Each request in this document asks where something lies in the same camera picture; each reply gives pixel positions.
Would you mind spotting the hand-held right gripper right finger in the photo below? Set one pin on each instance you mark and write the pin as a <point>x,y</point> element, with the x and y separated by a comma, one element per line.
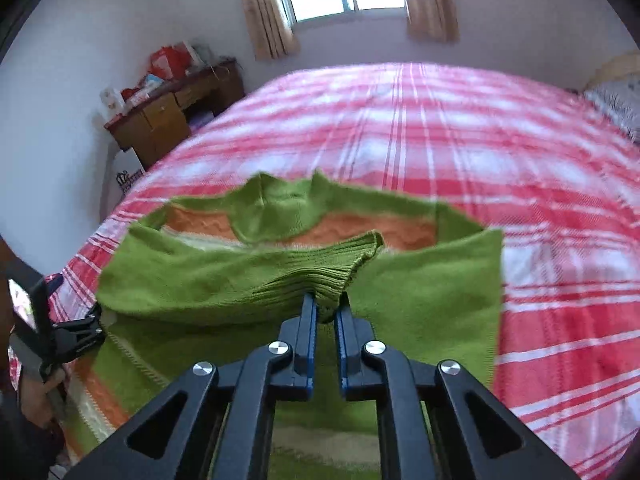
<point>343,350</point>

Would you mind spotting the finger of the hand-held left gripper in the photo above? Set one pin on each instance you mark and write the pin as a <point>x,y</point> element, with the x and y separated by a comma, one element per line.
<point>80,335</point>

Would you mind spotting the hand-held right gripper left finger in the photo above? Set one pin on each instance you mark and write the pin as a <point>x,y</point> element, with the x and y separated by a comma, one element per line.
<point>309,340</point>

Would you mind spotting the green striped sweater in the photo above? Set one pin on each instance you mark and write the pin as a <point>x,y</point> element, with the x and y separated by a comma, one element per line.
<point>200,275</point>

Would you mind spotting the person's left forearm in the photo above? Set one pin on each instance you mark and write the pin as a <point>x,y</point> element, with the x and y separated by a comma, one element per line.
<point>25,450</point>

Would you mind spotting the person's left hand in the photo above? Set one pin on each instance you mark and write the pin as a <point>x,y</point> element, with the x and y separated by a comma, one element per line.
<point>35,400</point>

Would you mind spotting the white paper bag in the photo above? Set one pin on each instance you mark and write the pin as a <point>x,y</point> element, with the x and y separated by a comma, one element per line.
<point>125,175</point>

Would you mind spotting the wooden desk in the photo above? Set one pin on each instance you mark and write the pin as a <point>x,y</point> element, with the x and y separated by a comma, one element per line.
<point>165,120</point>

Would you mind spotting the red plaid bed sheet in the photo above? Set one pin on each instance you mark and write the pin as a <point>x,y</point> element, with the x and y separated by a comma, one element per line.
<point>500,150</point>

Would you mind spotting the red bag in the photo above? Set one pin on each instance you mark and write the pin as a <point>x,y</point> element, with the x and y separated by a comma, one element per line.
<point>167,62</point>

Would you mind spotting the beige curtain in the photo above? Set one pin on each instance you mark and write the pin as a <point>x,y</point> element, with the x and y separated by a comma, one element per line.
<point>430,5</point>
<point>265,15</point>

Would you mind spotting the striped pillow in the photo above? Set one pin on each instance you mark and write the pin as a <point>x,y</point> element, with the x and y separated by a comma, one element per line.
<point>617,100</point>

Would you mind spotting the cream wooden headboard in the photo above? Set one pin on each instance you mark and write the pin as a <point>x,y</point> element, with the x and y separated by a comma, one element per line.
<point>617,67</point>

